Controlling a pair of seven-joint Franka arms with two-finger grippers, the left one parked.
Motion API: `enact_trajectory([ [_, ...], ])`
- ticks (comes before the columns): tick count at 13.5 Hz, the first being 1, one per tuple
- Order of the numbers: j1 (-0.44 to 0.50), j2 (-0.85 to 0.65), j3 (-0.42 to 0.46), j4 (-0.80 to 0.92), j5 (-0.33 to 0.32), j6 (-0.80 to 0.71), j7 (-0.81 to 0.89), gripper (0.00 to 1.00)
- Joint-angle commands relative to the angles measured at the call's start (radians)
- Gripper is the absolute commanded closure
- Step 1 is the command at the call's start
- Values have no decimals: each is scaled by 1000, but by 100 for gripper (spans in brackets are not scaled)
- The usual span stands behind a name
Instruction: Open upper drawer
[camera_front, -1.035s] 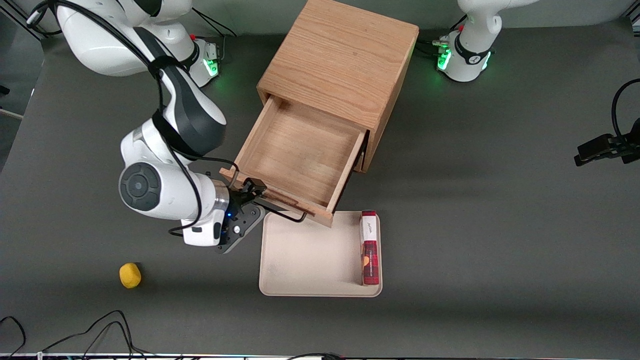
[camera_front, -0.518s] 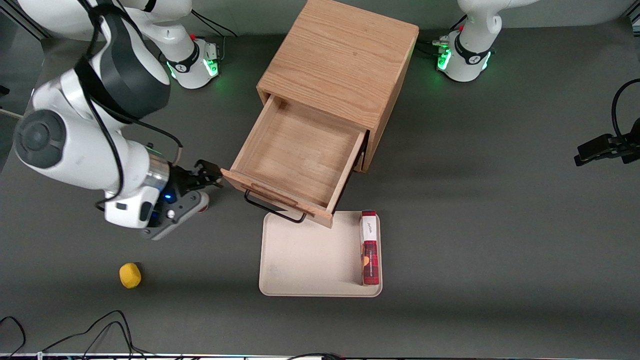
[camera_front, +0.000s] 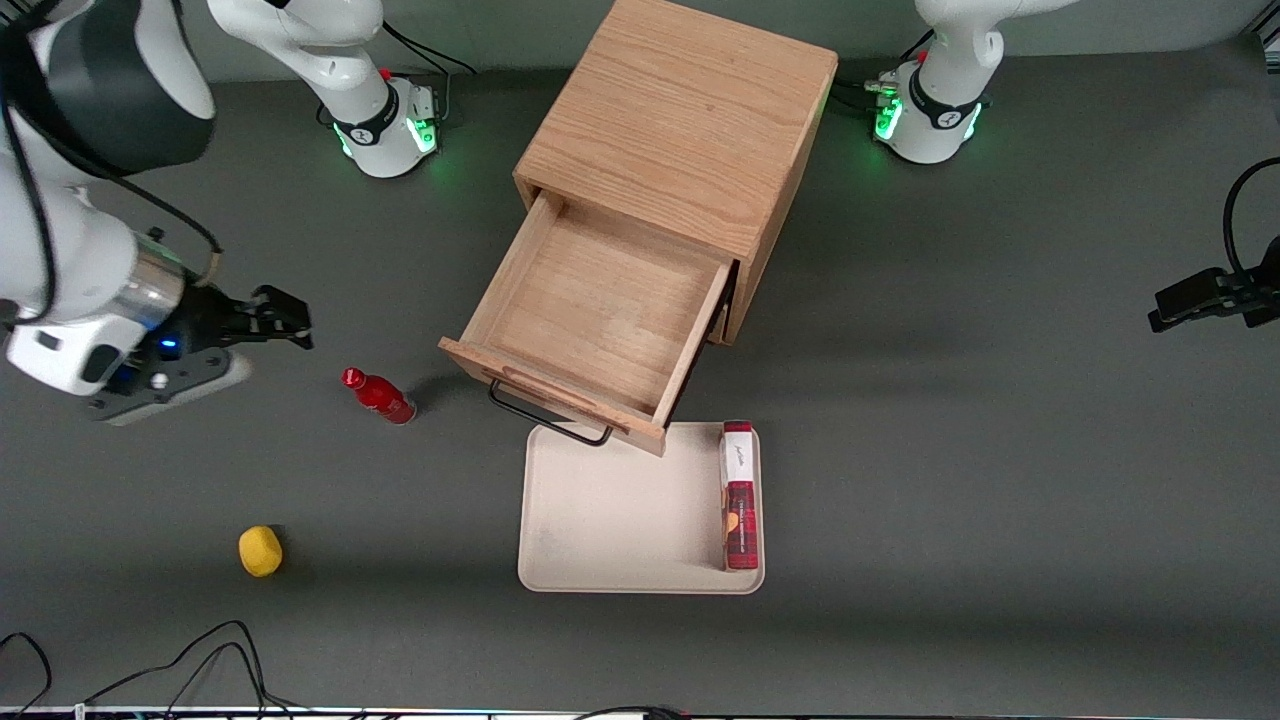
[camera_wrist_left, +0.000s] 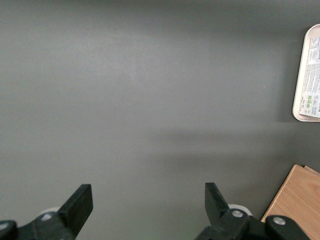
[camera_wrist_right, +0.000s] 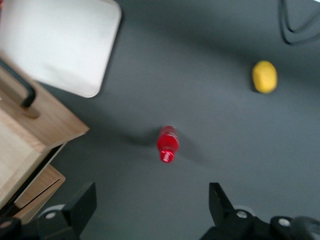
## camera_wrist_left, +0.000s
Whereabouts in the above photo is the wooden drawer cabinet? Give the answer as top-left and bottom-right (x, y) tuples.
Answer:
(260, 163), (320, 240)

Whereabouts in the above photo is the red and white carton box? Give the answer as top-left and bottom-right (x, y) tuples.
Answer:
(298, 35), (320, 119)

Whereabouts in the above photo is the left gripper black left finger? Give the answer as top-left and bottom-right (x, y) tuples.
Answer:
(0, 183), (94, 240)

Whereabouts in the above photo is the beige plastic tray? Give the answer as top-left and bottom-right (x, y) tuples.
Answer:
(291, 23), (320, 123)

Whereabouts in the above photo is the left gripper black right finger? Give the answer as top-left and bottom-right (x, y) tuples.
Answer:
(194, 182), (310, 240)

